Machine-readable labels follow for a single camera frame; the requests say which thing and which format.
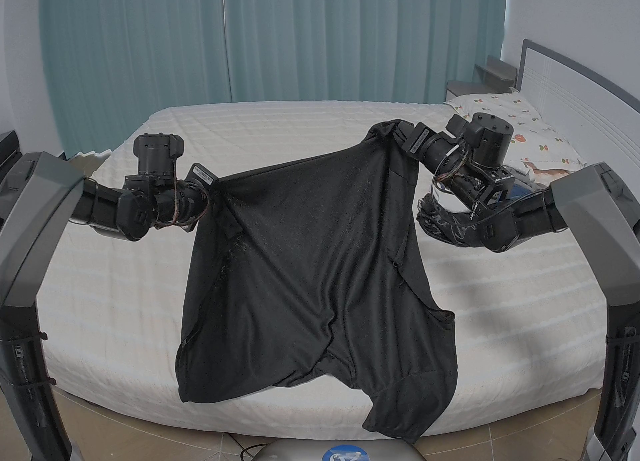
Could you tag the bed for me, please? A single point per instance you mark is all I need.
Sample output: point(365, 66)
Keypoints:
point(300, 129)

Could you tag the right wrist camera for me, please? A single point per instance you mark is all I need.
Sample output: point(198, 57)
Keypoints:
point(457, 125)

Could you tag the grey bedside table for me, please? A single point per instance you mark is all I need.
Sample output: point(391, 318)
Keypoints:
point(495, 69)

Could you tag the blue-green curtain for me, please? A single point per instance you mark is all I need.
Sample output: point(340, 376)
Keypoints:
point(300, 24)

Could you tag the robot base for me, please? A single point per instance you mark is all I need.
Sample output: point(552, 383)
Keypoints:
point(300, 454)

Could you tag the black sleeveless top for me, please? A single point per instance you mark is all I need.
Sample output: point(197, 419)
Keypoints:
point(300, 249)

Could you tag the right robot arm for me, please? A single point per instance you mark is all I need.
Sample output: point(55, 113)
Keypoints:
point(590, 199)

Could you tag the white printed pillow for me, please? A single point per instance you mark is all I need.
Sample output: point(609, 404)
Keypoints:
point(500, 102)

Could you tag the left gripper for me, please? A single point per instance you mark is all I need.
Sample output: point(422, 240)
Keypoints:
point(195, 194)

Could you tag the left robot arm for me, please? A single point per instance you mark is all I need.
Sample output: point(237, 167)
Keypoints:
point(40, 209)

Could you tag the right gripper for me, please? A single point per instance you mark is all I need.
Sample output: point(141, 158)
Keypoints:
point(435, 149)

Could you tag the black satin garment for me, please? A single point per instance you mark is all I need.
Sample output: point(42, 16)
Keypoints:
point(440, 221)

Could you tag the pile of clothes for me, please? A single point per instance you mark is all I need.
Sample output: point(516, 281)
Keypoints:
point(537, 169)

